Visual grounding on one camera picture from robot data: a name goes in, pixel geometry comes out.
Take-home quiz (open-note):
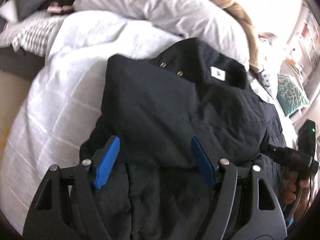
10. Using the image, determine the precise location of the tan fleece blanket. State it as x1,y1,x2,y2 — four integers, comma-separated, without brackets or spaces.
210,0,264,73

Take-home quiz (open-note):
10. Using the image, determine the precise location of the green coral pattern cushion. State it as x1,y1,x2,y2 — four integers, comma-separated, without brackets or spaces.
277,73,310,116

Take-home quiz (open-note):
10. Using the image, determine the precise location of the grey plaid sheet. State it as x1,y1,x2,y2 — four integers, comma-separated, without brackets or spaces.
1,11,66,57

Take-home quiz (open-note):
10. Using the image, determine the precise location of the light grey checked duvet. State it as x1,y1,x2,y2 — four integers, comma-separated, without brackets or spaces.
0,10,301,228

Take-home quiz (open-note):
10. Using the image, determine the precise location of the person's right hand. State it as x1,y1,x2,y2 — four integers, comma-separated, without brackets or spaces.
279,171,310,222

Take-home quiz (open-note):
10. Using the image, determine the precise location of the dark grey bed base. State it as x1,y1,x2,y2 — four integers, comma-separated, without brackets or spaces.
0,47,45,81

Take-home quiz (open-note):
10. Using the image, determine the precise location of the white patterned pillow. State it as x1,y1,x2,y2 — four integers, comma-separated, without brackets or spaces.
249,69,278,99

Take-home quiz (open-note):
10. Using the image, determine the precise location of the black quilted coat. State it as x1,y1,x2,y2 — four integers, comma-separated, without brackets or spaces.
80,38,286,239

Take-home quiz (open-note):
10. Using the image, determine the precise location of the bookshelf with books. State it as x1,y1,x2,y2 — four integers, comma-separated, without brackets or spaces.
286,3,319,83

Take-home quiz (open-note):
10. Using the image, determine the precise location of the large grey pillow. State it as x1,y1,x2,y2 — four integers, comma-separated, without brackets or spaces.
73,0,249,70

